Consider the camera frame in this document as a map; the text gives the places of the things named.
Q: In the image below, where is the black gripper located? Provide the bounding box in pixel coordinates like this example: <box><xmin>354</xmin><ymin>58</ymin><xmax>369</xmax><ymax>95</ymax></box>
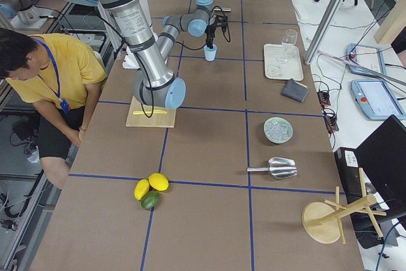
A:
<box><xmin>205</xmin><ymin>15</ymin><xmax>229</xmax><ymax>49</ymax></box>

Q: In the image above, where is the yellow lemon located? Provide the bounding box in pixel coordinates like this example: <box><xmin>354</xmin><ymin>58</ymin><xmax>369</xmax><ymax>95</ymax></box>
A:
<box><xmin>148</xmin><ymin>173</ymin><xmax>169</xmax><ymax>192</ymax></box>
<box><xmin>133</xmin><ymin>179</ymin><xmax>150</xmax><ymax>201</ymax></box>

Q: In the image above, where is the grey folded cloth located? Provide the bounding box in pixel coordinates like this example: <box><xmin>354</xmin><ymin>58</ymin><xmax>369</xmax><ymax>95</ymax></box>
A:
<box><xmin>281</xmin><ymin>79</ymin><xmax>309</xmax><ymax>103</ymax></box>

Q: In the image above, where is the black box on desk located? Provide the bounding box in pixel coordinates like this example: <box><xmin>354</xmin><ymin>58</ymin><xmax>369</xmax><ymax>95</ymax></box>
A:
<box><xmin>334</xmin><ymin>147</ymin><xmax>362</xmax><ymax>203</ymax></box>

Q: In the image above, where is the wine glass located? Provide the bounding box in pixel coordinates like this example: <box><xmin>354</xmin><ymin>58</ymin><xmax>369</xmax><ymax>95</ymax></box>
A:
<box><xmin>277</xmin><ymin>29</ymin><xmax>298</xmax><ymax>63</ymax></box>

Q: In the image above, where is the green bowl of ice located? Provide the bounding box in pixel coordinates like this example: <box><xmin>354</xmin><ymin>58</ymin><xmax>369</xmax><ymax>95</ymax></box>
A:
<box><xmin>263</xmin><ymin>117</ymin><xmax>293</xmax><ymax>144</ymax></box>

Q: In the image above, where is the cream bear tray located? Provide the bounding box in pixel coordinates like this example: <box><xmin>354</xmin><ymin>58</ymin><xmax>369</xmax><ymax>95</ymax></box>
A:
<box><xmin>263</xmin><ymin>44</ymin><xmax>304</xmax><ymax>81</ymax></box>

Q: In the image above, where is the metal ice scoop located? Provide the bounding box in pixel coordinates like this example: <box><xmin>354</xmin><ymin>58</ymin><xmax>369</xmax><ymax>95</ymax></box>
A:
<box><xmin>246</xmin><ymin>157</ymin><xmax>298</xmax><ymax>180</ymax></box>

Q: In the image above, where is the aluminium frame post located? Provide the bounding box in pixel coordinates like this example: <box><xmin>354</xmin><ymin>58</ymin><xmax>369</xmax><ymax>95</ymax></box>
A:
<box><xmin>304</xmin><ymin>0</ymin><xmax>343</xmax><ymax>65</ymax></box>

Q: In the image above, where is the yellow plastic knife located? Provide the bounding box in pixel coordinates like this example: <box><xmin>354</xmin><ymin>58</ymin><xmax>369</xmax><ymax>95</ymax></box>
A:
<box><xmin>132</xmin><ymin>109</ymin><xmax>167</xmax><ymax>116</ymax></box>

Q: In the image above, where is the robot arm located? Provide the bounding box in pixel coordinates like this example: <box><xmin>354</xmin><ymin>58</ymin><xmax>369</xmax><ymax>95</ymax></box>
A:
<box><xmin>66</xmin><ymin>0</ymin><xmax>229</xmax><ymax>109</ymax></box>
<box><xmin>1</xmin><ymin>0</ymin><xmax>39</xmax><ymax>25</ymax></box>

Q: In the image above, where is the light blue cup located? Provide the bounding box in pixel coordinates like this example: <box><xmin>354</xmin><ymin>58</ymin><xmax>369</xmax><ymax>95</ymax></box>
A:
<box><xmin>204</xmin><ymin>44</ymin><xmax>217</xmax><ymax>62</ymax></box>

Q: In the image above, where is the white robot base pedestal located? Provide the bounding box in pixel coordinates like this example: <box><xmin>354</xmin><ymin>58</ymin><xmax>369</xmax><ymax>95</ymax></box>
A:
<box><xmin>122</xmin><ymin>46</ymin><xmax>140</xmax><ymax>70</ymax></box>

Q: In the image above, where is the wooden cutting board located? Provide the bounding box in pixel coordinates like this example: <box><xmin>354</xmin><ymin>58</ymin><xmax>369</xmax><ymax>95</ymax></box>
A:
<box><xmin>126</xmin><ymin>97</ymin><xmax>176</xmax><ymax>128</ymax></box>

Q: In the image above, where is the far blue teach pendant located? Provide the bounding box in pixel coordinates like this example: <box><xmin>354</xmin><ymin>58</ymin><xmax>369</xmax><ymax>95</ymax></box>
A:
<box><xmin>346</xmin><ymin>43</ymin><xmax>387</xmax><ymax>77</ymax></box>

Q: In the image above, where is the blue teach pendant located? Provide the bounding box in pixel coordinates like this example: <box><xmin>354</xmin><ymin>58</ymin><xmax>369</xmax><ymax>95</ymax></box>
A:
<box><xmin>350</xmin><ymin>80</ymin><xmax>405</xmax><ymax>121</ymax></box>
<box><xmin>346</xmin><ymin>43</ymin><xmax>387</xmax><ymax>77</ymax></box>

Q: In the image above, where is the wooden cup tree stand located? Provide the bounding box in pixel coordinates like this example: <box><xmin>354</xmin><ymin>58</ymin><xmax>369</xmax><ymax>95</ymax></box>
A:
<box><xmin>301</xmin><ymin>168</ymin><xmax>386</xmax><ymax>244</ymax></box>

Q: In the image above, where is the near blue teach pendant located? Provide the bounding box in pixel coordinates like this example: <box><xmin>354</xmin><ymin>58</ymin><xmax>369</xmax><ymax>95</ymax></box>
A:
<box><xmin>350</xmin><ymin>80</ymin><xmax>405</xmax><ymax>121</ymax></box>

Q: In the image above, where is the black monitor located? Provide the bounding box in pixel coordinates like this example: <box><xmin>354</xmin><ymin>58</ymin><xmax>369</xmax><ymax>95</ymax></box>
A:
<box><xmin>355</xmin><ymin>115</ymin><xmax>405</xmax><ymax>222</ymax></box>

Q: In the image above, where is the person in yellow shirt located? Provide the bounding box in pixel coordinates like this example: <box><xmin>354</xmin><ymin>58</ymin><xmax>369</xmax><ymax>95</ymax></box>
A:
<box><xmin>1</xmin><ymin>29</ymin><xmax>107</xmax><ymax>189</ymax></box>

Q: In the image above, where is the green lime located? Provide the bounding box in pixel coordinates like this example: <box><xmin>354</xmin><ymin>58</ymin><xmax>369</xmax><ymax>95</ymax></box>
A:
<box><xmin>141</xmin><ymin>190</ymin><xmax>160</xmax><ymax>210</ymax></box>

